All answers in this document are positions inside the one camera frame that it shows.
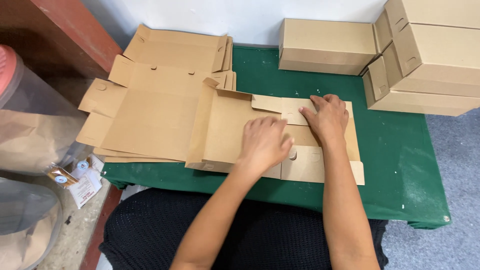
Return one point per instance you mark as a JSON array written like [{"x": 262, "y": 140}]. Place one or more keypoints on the clear plastic jar red lid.
[{"x": 33, "y": 123}]

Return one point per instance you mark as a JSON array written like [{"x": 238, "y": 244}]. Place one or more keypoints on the stack of flat cardboard blanks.
[
  {"x": 150, "y": 120},
  {"x": 180, "y": 47}
]

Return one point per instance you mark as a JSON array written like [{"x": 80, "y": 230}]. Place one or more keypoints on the small clear packet white contents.
[{"x": 88, "y": 165}]

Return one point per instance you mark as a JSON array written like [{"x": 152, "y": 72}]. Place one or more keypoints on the person's left hand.
[{"x": 262, "y": 146}]

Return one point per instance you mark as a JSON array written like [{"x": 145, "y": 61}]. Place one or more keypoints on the green table cloth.
[{"x": 397, "y": 157}]

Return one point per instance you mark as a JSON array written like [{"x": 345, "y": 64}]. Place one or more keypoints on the white printed label card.
[{"x": 85, "y": 189}]

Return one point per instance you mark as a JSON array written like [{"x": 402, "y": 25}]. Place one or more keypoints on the assembled brown cardboard box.
[
  {"x": 435, "y": 13},
  {"x": 442, "y": 60},
  {"x": 420, "y": 103},
  {"x": 383, "y": 32},
  {"x": 326, "y": 45}
]

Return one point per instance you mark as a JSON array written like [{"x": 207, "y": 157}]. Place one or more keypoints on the person's black knit garment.
[{"x": 157, "y": 232}]

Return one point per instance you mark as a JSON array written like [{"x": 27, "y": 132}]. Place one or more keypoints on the red-brown wooden furniture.
[{"x": 56, "y": 33}]

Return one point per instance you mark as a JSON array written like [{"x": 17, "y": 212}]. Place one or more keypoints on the person's right hand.
[{"x": 330, "y": 120}]

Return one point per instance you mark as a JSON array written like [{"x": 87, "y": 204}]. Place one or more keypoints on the half-folded brown cardboard box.
[{"x": 225, "y": 127}]

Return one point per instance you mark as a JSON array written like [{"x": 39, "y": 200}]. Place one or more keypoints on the small clear packet brown contents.
[{"x": 60, "y": 175}]

